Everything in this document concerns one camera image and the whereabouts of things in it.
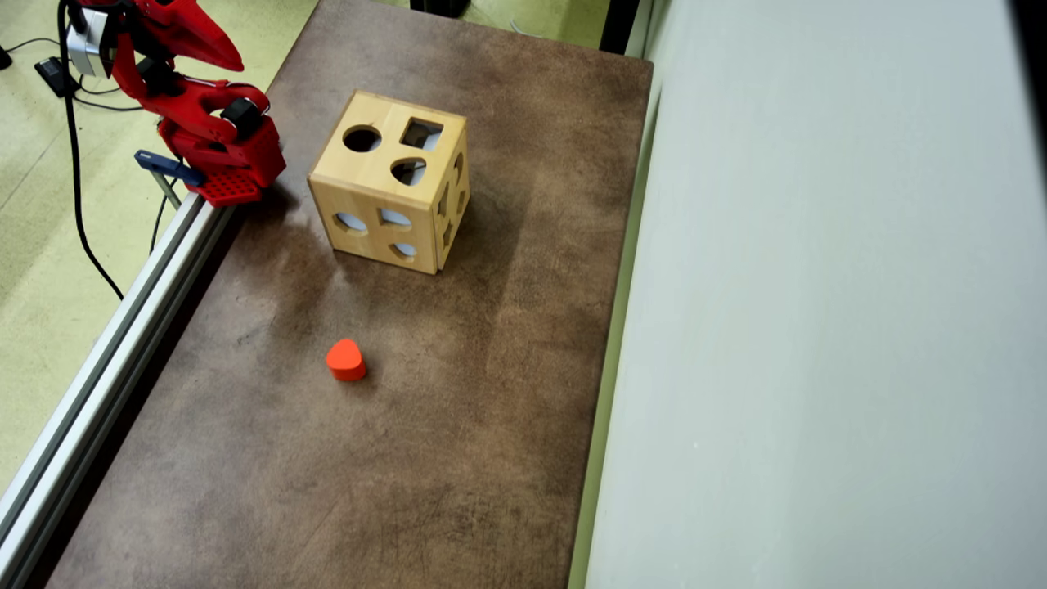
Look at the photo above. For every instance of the aluminium profile rail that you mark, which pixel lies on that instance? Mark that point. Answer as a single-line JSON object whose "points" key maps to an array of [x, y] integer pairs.
{"points": [[106, 376]]}

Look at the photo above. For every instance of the red robot arm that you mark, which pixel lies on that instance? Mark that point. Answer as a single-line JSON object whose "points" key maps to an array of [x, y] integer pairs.
{"points": [[196, 123]]}

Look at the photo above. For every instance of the pale grey partition panel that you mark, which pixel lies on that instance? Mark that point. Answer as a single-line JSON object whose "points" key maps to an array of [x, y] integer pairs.
{"points": [[826, 311]]}

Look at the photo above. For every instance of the orange rounded triangle block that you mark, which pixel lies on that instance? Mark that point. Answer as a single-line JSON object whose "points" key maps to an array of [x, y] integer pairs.
{"points": [[346, 360]]}

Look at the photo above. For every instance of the dark vertical post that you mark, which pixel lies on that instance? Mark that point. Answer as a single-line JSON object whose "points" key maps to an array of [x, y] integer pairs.
{"points": [[619, 24]]}

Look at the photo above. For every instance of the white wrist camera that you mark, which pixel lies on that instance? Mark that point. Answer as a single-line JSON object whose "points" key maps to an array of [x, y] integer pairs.
{"points": [[88, 42]]}

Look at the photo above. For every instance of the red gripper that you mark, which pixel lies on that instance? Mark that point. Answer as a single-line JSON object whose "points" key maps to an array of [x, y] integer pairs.
{"points": [[190, 31]]}

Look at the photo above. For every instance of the black power adapter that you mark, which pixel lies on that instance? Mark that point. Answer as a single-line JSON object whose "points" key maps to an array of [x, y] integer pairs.
{"points": [[51, 74]]}

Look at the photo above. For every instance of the blue table clamp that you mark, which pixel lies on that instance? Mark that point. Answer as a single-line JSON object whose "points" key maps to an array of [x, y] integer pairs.
{"points": [[168, 166]]}

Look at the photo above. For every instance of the wooden shape sorter box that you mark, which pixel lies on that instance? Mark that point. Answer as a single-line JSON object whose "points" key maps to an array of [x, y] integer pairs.
{"points": [[388, 180]]}

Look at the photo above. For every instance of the black object on floor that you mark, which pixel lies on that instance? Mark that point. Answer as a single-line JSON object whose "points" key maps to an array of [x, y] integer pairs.
{"points": [[440, 6]]}

